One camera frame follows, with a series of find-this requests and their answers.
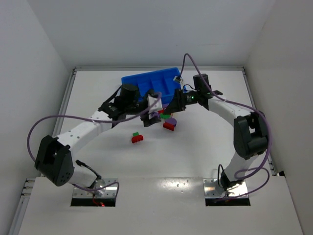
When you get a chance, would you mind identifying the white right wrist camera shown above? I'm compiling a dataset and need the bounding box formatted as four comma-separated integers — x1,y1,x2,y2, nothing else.
173,76,183,84

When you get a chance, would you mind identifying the green half-round lego block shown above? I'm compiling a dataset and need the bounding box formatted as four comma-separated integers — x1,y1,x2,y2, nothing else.
160,113,172,119

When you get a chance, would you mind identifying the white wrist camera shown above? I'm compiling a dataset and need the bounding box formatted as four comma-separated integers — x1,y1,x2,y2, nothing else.
173,76,183,84
147,95,162,112

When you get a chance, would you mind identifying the purple lego brick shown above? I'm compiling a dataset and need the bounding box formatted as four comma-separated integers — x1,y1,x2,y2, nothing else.
150,111,160,119

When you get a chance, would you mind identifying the metal base plate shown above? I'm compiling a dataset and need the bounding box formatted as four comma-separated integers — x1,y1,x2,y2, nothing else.
203,178,248,199
72,178,119,199

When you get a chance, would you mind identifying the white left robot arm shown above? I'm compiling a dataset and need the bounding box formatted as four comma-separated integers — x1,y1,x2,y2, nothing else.
33,84,162,192

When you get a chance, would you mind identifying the red scalloped lego block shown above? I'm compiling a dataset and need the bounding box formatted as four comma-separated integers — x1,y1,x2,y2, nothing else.
131,135,144,143

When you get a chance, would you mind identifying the purple rounded lego block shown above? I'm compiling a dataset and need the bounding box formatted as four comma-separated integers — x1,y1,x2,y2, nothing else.
165,117,177,126

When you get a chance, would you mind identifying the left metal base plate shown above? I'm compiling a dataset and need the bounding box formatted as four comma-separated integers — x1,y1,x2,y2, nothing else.
72,178,119,199

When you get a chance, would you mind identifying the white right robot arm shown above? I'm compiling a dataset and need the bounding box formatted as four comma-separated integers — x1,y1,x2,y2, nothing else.
164,74,268,191

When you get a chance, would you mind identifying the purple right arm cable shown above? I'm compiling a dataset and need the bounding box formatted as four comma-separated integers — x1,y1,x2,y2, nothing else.
180,53,272,202

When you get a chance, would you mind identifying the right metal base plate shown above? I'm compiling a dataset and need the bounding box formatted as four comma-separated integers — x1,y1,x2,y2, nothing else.
203,178,248,199

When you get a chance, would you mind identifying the blue divided plastic bin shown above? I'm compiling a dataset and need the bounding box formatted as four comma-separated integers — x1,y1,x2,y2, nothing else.
121,68,182,104

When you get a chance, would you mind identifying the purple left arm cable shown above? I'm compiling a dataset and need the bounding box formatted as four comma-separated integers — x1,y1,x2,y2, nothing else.
27,92,163,190

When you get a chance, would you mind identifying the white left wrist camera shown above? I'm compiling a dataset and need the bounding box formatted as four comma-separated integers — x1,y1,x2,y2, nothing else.
147,95,162,112

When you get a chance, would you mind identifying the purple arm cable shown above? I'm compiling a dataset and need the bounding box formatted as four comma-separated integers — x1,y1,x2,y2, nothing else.
180,53,272,202
27,92,163,190

